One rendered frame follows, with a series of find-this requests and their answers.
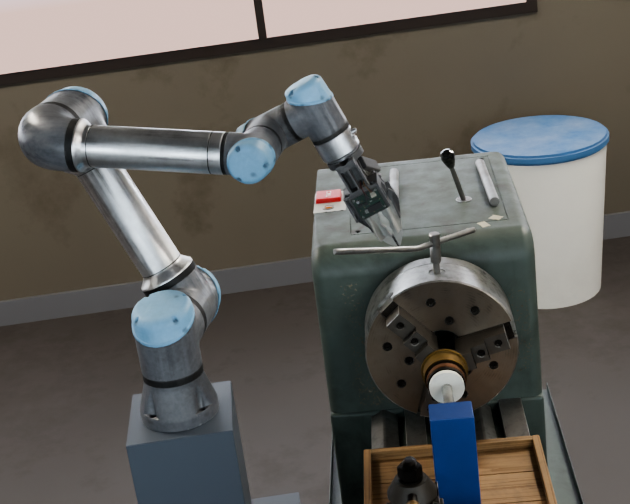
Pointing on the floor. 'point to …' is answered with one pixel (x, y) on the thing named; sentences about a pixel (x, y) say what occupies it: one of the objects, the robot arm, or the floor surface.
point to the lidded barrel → (557, 198)
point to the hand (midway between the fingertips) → (395, 238)
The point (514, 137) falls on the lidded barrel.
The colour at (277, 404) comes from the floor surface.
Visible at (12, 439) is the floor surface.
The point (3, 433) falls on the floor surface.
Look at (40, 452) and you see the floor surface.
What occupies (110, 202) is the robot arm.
